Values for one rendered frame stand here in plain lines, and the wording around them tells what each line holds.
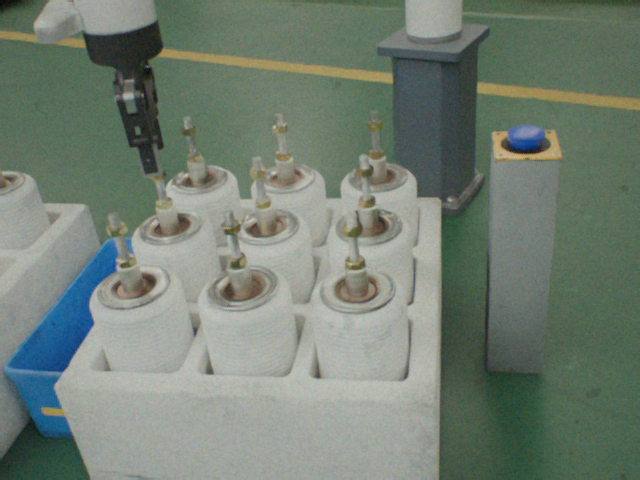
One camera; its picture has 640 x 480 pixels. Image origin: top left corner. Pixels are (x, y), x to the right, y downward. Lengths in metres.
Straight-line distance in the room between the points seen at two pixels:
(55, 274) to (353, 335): 0.51
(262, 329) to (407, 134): 0.65
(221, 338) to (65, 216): 0.45
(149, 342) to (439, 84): 0.68
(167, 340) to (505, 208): 0.40
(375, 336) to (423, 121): 0.63
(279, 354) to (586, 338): 0.48
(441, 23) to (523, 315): 0.52
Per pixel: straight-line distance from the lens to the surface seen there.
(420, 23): 1.22
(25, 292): 1.01
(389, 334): 0.70
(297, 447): 0.76
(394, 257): 0.78
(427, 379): 0.72
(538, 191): 0.83
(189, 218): 0.87
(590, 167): 1.49
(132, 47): 0.75
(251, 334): 0.71
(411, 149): 1.29
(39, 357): 1.01
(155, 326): 0.75
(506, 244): 0.86
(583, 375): 1.00
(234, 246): 0.70
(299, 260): 0.81
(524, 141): 0.82
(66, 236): 1.08
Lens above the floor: 0.68
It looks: 33 degrees down
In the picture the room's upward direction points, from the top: 7 degrees counter-clockwise
